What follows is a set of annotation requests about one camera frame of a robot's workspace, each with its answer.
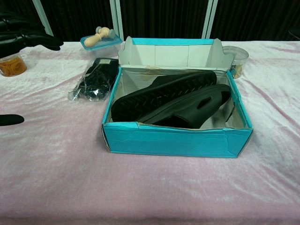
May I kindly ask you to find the black rubber slipper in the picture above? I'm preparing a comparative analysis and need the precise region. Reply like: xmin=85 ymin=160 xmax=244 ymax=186
xmin=110 ymin=70 xmax=218 ymax=122
xmin=137 ymin=84 xmax=236 ymax=129

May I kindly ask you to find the black pleated curtain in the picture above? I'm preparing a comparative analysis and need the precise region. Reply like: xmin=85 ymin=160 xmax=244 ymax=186
xmin=0 ymin=0 xmax=300 ymax=43

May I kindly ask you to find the teal cardboard shoe box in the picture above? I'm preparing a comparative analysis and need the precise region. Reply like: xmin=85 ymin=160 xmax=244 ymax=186
xmin=101 ymin=36 xmax=254 ymax=159

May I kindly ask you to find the small wooden mallet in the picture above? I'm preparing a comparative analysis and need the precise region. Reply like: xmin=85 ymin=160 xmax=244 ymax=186
xmin=84 ymin=26 xmax=116 ymax=47

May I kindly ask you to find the clear container with teal lid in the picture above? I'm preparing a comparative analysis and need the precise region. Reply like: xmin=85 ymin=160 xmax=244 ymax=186
xmin=80 ymin=34 xmax=124 ymax=59

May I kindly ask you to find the white metal frame post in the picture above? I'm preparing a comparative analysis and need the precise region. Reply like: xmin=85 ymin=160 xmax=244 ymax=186
xmin=201 ymin=0 xmax=220 ymax=39
xmin=31 ymin=0 xmax=54 ymax=37
xmin=110 ymin=0 xmax=125 ymax=42

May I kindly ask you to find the black item in plastic bag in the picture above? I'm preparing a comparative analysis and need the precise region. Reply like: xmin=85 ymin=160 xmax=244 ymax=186
xmin=67 ymin=57 xmax=122 ymax=103

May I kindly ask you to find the clear jar of colourful clips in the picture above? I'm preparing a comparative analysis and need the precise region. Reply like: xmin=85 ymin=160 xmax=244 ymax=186
xmin=222 ymin=45 xmax=249 ymax=79

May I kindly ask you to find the pink velvet tablecloth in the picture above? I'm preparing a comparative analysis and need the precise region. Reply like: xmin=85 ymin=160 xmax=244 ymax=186
xmin=0 ymin=41 xmax=300 ymax=225

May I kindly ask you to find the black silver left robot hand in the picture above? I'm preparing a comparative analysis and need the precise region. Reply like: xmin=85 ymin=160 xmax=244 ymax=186
xmin=0 ymin=11 xmax=64 ymax=127

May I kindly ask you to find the clear jar of orange bands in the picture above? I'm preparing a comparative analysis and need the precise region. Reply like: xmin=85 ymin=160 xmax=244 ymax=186
xmin=0 ymin=55 xmax=28 ymax=77

